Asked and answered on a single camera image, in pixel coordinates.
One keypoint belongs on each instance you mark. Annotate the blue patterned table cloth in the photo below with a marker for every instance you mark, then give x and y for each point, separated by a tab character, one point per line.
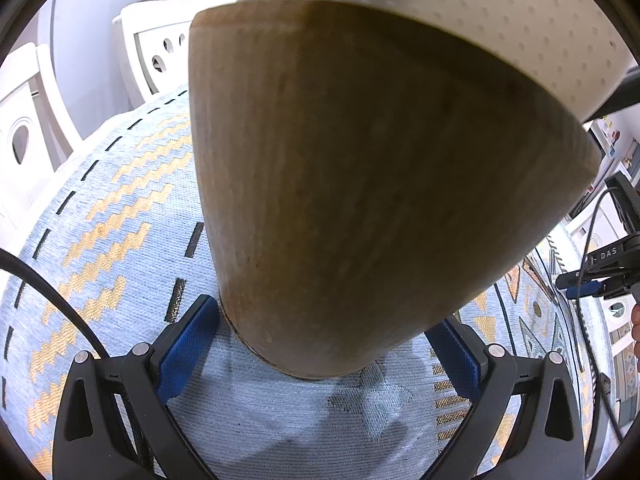
125	240

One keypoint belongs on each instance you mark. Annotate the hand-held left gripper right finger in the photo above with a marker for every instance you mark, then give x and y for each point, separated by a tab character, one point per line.
457	355

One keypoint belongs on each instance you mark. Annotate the white dining chair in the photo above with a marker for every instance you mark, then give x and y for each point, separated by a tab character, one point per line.
620	327
145	25
50	110

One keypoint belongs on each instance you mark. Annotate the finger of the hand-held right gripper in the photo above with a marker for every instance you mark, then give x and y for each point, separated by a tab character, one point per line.
625	92

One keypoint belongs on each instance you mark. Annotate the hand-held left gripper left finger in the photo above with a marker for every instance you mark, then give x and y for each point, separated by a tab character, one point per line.
185	345

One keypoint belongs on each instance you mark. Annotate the white dotted rice paddle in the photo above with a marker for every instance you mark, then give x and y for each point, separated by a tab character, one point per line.
525	35

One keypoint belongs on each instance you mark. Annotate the grey refrigerator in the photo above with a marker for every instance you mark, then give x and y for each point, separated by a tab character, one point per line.
90	60

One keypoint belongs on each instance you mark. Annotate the wooden utensil holder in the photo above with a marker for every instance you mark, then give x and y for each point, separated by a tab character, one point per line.
360	185

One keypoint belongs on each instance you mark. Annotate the person's right hand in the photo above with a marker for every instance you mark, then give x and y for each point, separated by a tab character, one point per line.
636	330

